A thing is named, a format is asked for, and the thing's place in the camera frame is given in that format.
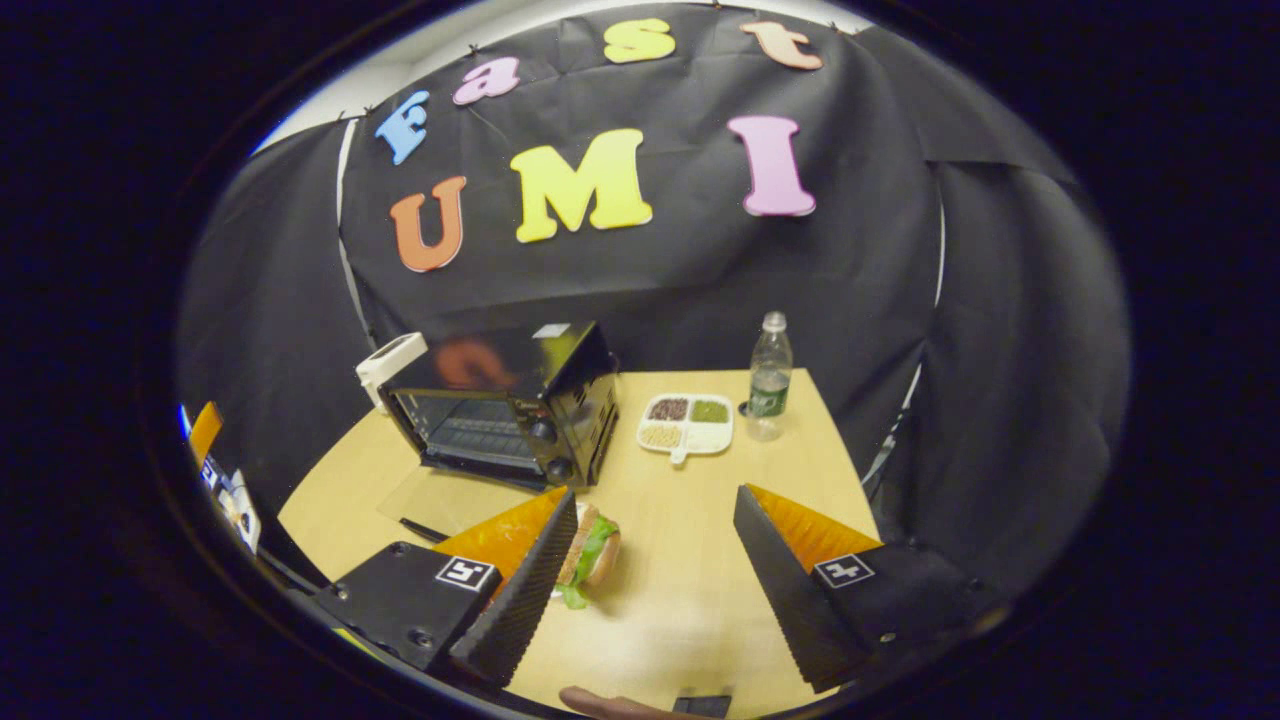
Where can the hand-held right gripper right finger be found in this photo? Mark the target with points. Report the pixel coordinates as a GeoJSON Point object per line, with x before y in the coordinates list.
{"type": "Point", "coordinates": [790, 600]}

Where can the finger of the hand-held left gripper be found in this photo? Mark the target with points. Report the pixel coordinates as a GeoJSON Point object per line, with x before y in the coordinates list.
{"type": "Point", "coordinates": [235, 505]}

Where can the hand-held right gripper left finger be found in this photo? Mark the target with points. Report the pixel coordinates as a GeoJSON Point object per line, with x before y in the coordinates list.
{"type": "Point", "coordinates": [520, 600]}

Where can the sandwich with lettuce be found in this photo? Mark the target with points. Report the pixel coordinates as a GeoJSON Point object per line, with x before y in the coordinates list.
{"type": "Point", "coordinates": [592, 545]}

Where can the black electric oven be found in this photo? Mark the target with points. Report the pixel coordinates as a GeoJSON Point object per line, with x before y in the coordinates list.
{"type": "Point", "coordinates": [565, 400]}

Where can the white divided plate with beans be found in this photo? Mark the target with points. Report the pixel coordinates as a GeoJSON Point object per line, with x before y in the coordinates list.
{"type": "Point", "coordinates": [710, 435]}

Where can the white toaster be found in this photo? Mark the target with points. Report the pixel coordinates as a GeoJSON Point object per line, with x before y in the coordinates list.
{"type": "Point", "coordinates": [385, 362]}

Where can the clear plastic water bottle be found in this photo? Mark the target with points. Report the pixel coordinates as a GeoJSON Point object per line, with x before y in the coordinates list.
{"type": "Point", "coordinates": [769, 390]}

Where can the black backdrop cloth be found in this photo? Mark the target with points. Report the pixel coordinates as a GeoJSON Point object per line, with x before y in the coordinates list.
{"type": "Point", "coordinates": [650, 270]}

